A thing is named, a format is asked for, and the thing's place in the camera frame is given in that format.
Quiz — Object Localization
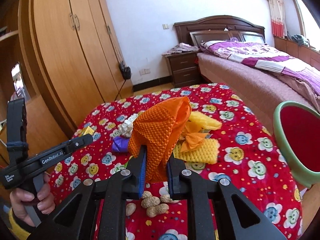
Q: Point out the clothes on nightstand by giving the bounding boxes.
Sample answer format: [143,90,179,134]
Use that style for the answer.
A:
[162,43,199,56]

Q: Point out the dark wooden nightstand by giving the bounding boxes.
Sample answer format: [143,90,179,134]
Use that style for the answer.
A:
[163,52,201,88]

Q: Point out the dark wooden headboard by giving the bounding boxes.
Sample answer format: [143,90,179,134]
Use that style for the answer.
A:
[174,15,265,47]

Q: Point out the long wooden window cabinet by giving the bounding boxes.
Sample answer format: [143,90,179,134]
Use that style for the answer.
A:
[274,37,320,70]

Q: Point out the yellow foam mesh sleeve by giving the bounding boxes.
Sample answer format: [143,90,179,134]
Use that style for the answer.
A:
[184,111,222,133]

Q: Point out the red smiley flower tablecloth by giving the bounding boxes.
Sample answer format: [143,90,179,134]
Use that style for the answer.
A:
[50,83,302,239]

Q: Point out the purple crumpled wrapper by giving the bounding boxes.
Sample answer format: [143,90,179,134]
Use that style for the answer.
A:
[112,137,130,153]

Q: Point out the green clothes on cabinet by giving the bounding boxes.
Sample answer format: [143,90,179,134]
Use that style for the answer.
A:
[291,34,310,47]

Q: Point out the orange foam mesh net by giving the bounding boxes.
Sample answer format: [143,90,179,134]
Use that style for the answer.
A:
[128,96,191,183]

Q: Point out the white tissue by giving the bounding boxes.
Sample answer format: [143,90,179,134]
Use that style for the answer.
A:
[118,113,139,138]

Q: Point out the red white curtain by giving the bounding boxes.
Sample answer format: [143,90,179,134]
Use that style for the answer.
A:
[268,0,286,38]

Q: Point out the yellow foam mesh pad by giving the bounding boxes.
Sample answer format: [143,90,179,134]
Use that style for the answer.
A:
[173,139,220,164]

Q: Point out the bed with pink sheet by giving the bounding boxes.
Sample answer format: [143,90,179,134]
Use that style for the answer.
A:
[197,49,319,131]

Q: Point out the black bag on wardrobe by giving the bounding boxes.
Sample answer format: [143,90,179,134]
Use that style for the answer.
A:
[119,61,132,80]

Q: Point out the small yellow box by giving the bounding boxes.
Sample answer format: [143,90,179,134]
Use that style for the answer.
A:
[79,126,95,137]

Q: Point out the red bin with green rim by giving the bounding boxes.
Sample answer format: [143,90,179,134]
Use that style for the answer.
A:
[273,101,320,189]

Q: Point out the peanut in shell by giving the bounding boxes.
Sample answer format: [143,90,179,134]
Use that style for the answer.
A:
[141,196,161,209]
[146,203,169,218]
[160,194,179,204]
[125,203,136,217]

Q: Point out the person's left hand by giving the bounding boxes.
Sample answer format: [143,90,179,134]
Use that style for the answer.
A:
[10,173,55,227]

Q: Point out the wooden wardrobe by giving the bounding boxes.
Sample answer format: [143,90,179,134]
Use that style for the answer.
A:
[0,0,134,205]

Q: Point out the purple white quilt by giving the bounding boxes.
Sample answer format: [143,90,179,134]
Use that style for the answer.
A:
[200,40,319,95]

